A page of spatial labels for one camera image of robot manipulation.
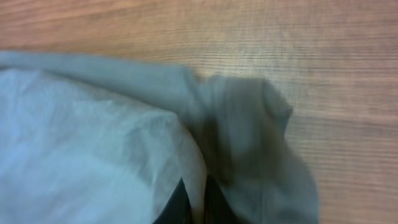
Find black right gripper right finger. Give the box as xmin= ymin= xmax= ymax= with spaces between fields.
xmin=205 ymin=175 xmax=242 ymax=224

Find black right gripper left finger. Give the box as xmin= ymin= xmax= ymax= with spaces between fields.
xmin=153 ymin=179 xmax=193 ymax=224

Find grey shorts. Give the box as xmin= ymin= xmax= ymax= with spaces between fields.
xmin=1 ymin=52 xmax=319 ymax=223

